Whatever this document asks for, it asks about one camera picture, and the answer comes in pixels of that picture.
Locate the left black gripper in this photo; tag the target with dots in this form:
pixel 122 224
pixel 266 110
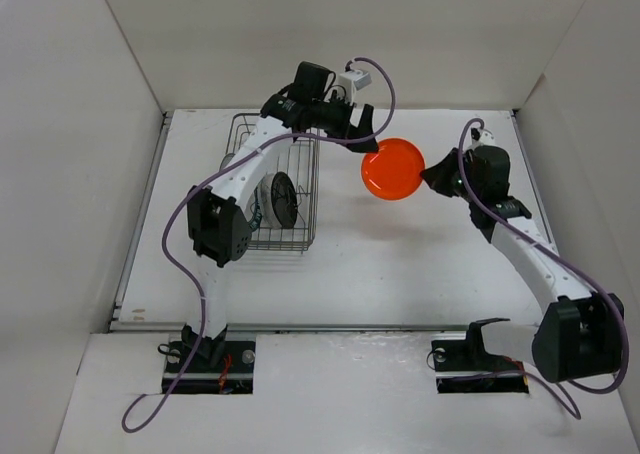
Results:
pixel 346 108

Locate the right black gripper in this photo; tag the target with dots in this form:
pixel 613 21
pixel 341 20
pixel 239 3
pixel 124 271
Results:
pixel 436 179

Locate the orange plate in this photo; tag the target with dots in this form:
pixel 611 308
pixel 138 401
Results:
pixel 394 172

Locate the clear glass plate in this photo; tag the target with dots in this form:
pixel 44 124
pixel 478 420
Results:
pixel 265 201

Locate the white plate green rim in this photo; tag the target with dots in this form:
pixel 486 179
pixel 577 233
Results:
pixel 256 210

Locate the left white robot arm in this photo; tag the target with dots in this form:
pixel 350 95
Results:
pixel 216 223

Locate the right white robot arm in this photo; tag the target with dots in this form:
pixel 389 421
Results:
pixel 582 332

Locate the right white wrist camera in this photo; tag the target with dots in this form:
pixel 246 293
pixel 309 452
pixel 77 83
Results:
pixel 482 137

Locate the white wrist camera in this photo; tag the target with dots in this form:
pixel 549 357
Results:
pixel 482 137
pixel 351 82

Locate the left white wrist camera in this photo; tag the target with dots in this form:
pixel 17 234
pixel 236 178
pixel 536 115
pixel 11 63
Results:
pixel 351 82

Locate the grey wire dish rack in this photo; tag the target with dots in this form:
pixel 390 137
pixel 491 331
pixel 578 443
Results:
pixel 300 162

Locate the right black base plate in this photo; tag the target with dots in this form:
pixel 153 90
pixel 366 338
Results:
pixel 461 370

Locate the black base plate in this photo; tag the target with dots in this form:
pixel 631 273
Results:
pixel 461 370
pixel 232 374

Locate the aluminium rail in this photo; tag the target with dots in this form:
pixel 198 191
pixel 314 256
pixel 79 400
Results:
pixel 121 326

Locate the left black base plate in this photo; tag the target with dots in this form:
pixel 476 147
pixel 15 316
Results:
pixel 232 374

